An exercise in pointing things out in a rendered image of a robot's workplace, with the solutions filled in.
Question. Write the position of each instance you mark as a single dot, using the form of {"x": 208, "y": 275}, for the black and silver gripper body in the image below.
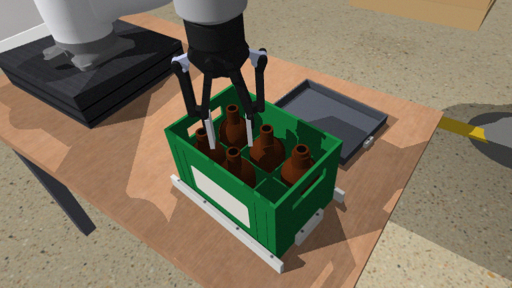
{"x": 212, "y": 40}

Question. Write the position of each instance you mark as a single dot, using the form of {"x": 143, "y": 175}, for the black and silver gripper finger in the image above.
{"x": 180, "y": 67}
{"x": 259, "y": 61}

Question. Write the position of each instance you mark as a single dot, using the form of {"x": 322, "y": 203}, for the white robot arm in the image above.
{"x": 83, "y": 31}

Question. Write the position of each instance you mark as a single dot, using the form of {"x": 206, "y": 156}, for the green plastic crate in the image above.
{"x": 266, "y": 212}

